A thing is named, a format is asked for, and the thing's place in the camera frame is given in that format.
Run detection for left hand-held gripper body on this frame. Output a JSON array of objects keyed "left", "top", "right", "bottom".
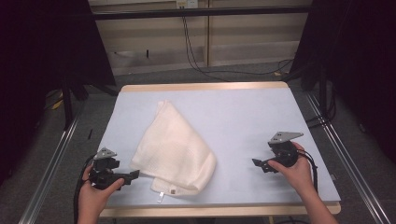
[{"left": 88, "top": 147, "right": 133, "bottom": 191}]

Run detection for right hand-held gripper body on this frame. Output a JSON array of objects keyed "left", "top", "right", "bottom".
[{"left": 267, "top": 131, "right": 304, "bottom": 169}]

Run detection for white mesh laundry bag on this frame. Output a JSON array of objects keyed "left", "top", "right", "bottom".
[{"left": 129, "top": 99, "right": 218, "bottom": 203}]

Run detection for person's left hand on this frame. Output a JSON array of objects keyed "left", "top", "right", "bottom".
[{"left": 77, "top": 164, "right": 125, "bottom": 217}]

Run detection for person's right hand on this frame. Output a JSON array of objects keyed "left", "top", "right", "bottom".
[{"left": 267, "top": 141, "right": 314, "bottom": 194}]

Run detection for black stand leg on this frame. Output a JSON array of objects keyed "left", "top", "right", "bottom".
[
  {"left": 317, "top": 66, "right": 329, "bottom": 119},
  {"left": 61, "top": 76, "right": 75, "bottom": 131}
]

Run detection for black curtain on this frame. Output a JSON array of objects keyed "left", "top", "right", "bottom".
[
  {"left": 0, "top": 0, "right": 117, "bottom": 187},
  {"left": 289, "top": 0, "right": 396, "bottom": 164}
]

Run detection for black horizontal crossbar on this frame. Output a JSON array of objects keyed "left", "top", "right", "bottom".
[{"left": 92, "top": 5, "right": 313, "bottom": 21}]

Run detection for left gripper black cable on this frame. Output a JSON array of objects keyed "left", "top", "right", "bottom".
[{"left": 73, "top": 154, "right": 97, "bottom": 224}]

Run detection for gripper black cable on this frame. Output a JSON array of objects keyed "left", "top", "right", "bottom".
[
  {"left": 73, "top": 154, "right": 97, "bottom": 224},
  {"left": 297, "top": 148, "right": 319, "bottom": 192}
]

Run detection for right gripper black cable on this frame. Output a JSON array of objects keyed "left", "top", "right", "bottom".
[{"left": 297, "top": 148, "right": 319, "bottom": 192}]

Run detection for black cables beside rail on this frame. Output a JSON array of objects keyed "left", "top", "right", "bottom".
[{"left": 305, "top": 88, "right": 338, "bottom": 129}]

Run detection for aluminium frame rail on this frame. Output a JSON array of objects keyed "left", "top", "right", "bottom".
[
  {"left": 304, "top": 91, "right": 392, "bottom": 224},
  {"left": 18, "top": 102, "right": 86, "bottom": 224}
]

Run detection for black cable on floor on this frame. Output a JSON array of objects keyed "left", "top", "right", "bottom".
[{"left": 181, "top": 15, "right": 295, "bottom": 83}]

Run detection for wall power outlet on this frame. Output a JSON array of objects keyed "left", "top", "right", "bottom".
[{"left": 176, "top": 0, "right": 200, "bottom": 9}]

